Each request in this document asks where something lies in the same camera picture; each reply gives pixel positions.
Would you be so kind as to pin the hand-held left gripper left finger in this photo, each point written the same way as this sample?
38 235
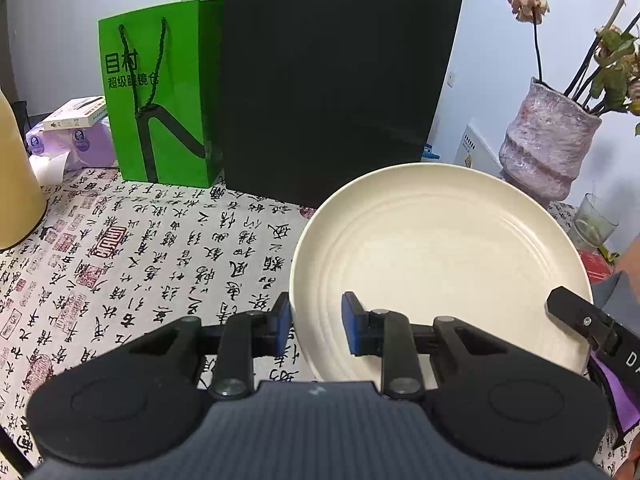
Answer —
284 325

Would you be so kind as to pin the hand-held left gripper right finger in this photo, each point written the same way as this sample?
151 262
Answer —
350 325

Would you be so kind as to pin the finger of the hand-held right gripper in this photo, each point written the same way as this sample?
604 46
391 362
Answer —
595 325

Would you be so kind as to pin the large cream plate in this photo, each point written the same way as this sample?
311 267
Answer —
440 240

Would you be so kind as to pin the red black box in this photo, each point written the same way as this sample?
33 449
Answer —
597 267

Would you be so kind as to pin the grey purple pouch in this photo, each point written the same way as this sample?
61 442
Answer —
617 395

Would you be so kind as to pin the glass cup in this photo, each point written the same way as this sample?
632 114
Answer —
592 225

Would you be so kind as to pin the calligraphy print tablecloth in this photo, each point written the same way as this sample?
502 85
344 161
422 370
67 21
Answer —
150 260

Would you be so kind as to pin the pink ceramic vase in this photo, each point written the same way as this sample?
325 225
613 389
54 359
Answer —
545 140

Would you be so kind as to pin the white appliance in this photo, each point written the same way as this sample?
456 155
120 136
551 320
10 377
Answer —
480 150

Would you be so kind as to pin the black paper bag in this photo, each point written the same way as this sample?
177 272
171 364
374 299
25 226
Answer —
340 85

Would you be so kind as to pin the green paper bag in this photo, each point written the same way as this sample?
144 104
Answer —
180 85

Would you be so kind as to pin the purple tissue pack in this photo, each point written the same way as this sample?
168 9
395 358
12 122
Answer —
85 145

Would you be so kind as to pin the flat white box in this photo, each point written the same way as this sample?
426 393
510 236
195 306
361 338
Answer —
75 112

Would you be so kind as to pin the yellow thermos jug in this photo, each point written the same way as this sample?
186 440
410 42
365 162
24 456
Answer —
17 185

